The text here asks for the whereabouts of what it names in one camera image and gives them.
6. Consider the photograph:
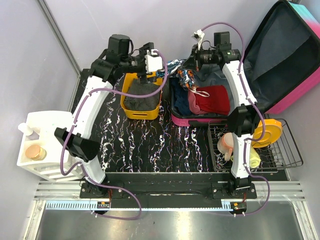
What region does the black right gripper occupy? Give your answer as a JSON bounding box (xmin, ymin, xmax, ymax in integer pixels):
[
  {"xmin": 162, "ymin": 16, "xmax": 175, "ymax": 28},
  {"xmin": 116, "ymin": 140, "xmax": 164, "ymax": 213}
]
[{"xmin": 179, "ymin": 44, "xmax": 218, "ymax": 72}]

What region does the colourful patterned cloth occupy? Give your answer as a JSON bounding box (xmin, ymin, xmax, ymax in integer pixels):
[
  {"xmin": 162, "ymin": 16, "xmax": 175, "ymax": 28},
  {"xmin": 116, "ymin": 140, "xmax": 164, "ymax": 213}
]
[{"xmin": 167, "ymin": 59, "xmax": 199, "ymax": 92}]

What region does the grey polka dot cloth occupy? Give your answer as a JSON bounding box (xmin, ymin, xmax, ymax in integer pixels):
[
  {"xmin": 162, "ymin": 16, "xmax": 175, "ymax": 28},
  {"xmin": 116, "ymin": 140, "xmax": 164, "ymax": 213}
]
[{"xmin": 123, "ymin": 79, "xmax": 161, "ymax": 111}]

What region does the orange plastic basket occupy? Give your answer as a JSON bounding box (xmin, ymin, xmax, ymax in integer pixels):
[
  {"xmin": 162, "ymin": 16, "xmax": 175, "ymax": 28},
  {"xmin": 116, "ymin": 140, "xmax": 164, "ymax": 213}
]
[{"xmin": 120, "ymin": 73, "xmax": 163, "ymax": 120}]

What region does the red garment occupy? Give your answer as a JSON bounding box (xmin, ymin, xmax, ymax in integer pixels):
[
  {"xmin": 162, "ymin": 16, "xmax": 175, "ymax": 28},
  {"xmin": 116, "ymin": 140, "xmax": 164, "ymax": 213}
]
[{"xmin": 195, "ymin": 85, "xmax": 230, "ymax": 116}]

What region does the pink ribbed garment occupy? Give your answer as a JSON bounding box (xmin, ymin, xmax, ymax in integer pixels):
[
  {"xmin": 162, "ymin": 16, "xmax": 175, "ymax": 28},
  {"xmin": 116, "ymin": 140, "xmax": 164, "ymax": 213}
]
[{"xmin": 188, "ymin": 90, "xmax": 208, "ymax": 115}]

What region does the teal and pink kids suitcase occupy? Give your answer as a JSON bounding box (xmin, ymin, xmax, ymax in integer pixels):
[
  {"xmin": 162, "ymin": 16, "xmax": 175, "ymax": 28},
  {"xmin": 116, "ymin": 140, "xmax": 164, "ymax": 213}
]
[{"xmin": 169, "ymin": 0, "xmax": 320, "ymax": 127}]

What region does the white cylindrical tube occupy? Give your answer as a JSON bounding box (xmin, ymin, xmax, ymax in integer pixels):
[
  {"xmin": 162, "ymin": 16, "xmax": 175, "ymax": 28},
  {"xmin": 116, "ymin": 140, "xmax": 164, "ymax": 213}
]
[{"xmin": 17, "ymin": 122, "xmax": 40, "ymax": 141}]

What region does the gold lidded cosmetic jar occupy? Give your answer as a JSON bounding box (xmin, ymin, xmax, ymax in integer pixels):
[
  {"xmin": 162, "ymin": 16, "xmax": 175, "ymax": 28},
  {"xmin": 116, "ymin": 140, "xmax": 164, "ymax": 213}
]
[{"xmin": 25, "ymin": 144, "xmax": 47, "ymax": 161}]

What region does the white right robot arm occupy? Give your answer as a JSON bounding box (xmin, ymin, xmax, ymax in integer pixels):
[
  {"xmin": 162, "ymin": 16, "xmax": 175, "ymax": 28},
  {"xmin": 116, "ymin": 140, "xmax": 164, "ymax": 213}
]
[{"xmin": 182, "ymin": 29, "xmax": 260, "ymax": 199}]

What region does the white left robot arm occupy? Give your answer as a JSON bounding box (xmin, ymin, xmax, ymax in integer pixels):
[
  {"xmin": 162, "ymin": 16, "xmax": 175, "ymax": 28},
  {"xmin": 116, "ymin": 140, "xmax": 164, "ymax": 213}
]
[{"xmin": 54, "ymin": 34, "xmax": 164, "ymax": 198}]

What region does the navy blue garment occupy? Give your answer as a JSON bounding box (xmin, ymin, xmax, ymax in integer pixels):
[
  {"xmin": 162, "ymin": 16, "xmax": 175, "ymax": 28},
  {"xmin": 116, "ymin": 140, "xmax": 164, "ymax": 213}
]
[{"xmin": 171, "ymin": 81, "xmax": 192, "ymax": 116}]

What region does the black marble pattern mat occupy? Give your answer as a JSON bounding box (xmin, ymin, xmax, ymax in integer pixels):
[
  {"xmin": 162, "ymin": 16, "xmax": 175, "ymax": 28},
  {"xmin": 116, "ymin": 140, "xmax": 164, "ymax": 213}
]
[{"xmin": 90, "ymin": 85, "xmax": 214, "ymax": 173}]

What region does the pink plastic cup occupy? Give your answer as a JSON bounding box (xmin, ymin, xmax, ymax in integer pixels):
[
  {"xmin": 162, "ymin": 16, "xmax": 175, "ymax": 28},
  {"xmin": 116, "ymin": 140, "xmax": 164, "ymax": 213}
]
[{"xmin": 217, "ymin": 132, "xmax": 234, "ymax": 161}]

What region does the white compartment organizer box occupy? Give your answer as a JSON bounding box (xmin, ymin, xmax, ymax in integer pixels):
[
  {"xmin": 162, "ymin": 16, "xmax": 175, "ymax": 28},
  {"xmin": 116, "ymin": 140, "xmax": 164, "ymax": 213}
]
[{"xmin": 16, "ymin": 110, "xmax": 83, "ymax": 182}]

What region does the yellow-green plastic cup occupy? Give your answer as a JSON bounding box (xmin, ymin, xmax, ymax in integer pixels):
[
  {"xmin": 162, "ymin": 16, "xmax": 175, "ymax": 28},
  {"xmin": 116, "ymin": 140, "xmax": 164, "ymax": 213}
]
[{"xmin": 229, "ymin": 146, "xmax": 261, "ymax": 170}]

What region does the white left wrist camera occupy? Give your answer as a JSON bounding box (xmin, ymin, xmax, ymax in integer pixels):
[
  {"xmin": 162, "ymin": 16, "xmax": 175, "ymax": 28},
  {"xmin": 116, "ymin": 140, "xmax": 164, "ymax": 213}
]
[{"xmin": 144, "ymin": 49, "xmax": 163, "ymax": 74}]

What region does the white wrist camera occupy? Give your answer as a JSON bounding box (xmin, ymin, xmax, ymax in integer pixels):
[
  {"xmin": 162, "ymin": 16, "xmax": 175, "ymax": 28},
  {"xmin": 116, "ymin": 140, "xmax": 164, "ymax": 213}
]
[
  {"xmin": 191, "ymin": 29, "xmax": 205, "ymax": 50},
  {"xmin": 144, "ymin": 49, "xmax": 163, "ymax": 74}
]

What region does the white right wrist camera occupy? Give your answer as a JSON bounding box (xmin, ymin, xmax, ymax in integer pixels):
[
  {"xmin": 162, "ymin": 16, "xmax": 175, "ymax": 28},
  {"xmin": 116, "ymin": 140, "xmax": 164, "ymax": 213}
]
[{"xmin": 191, "ymin": 29, "xmax": 205, "ymax": 50}]

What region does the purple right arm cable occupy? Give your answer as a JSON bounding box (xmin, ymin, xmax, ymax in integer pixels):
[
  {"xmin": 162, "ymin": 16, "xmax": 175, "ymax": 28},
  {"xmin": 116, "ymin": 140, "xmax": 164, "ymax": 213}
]
[{"xmin": 201, "ymin": 21, "xmax": 271, "ymax": 218}]

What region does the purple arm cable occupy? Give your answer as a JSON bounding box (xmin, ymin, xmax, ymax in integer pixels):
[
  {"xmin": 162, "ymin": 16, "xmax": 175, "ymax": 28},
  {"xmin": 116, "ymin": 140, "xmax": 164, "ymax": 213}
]
[
  {"xmin": 201, "ymin": 21, "xmax": 271, "ymax": 218},
  {"xmin": 60, "ymin": 49, "xmax": 169, "ymax": 220}
]

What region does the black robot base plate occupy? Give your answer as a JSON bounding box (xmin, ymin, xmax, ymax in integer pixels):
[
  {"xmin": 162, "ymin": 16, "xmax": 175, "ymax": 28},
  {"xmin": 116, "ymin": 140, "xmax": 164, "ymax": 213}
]
[{"xmin": 79, "ymin": 171, "xmax": 258, "ymax": 201}]

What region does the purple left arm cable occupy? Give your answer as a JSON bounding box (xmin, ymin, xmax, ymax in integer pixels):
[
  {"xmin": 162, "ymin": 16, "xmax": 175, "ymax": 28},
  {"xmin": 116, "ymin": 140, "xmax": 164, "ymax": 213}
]
[{"xmin": 60, "ymin": 49, "xmax": 169, "ymax": 220}]

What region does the black wire dish rack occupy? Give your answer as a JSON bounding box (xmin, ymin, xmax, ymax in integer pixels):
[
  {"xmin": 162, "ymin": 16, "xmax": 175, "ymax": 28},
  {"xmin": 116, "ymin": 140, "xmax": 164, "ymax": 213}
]
[{"xmin": 207, "ymin": 118, "xmax": 304, "ymax": 173}]

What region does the aluminium slotted rail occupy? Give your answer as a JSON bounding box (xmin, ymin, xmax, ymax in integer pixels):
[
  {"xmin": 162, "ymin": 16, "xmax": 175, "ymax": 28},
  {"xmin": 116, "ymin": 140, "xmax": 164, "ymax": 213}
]
[{"xmin": 34, "ymin": 181, "xmax": 305, "ymax": 212}]

